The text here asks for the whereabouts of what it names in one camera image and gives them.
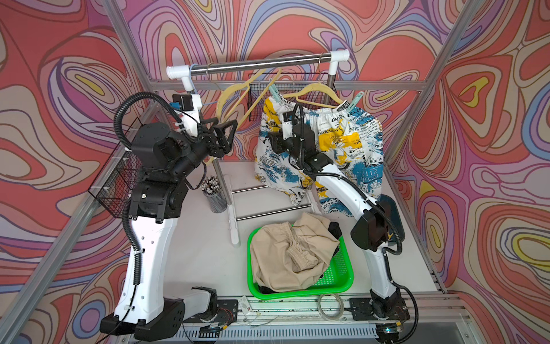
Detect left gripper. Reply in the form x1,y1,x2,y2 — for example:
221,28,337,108
167,116,236,185

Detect yellow hanger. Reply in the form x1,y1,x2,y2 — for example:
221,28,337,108
215,68,282,129
281,53,345,109

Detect light blue wire hanger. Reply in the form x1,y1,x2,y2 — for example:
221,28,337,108
189,63,204,94

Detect beige shorts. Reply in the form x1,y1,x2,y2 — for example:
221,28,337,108
251,213,339,294

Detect black shorts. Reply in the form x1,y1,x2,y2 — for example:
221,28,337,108
328,222,342,241

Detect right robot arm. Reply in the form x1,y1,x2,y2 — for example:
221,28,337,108
268,105,419,343

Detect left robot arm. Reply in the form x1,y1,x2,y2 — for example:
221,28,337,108
100,92,238,342

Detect printed white blue yellow shorts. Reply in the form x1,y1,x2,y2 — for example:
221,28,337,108
254,97,384,216

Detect yellow hanger front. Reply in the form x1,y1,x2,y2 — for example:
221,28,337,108
281,53,345,109

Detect green clothespin on printed shorts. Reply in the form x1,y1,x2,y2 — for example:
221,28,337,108
338,91,365,112

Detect cup of pens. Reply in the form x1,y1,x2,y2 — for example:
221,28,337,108
201,176,228,214

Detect green clothespin near rack top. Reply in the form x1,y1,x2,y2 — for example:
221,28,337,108
268,84,284,104

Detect clothes rack with steel bar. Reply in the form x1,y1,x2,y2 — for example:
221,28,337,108
165,49,351,247

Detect dark teal clothespin bin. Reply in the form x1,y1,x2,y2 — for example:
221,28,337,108
379,194,406,243

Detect green plastic basket tray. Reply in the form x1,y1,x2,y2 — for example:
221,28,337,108
247,228,355,300

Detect clear tape roll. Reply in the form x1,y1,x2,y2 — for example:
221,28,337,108
316,294,345,322

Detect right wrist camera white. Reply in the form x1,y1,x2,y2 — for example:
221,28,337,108
282,112,302,140

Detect black wire basket back wall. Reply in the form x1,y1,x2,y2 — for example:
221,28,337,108
246,73,340,114

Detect black wire basket wall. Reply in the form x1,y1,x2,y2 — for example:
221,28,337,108
246,73,340,114
88,143,141,219

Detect black wire basket left wall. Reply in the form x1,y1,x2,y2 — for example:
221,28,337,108
88,143,141,219

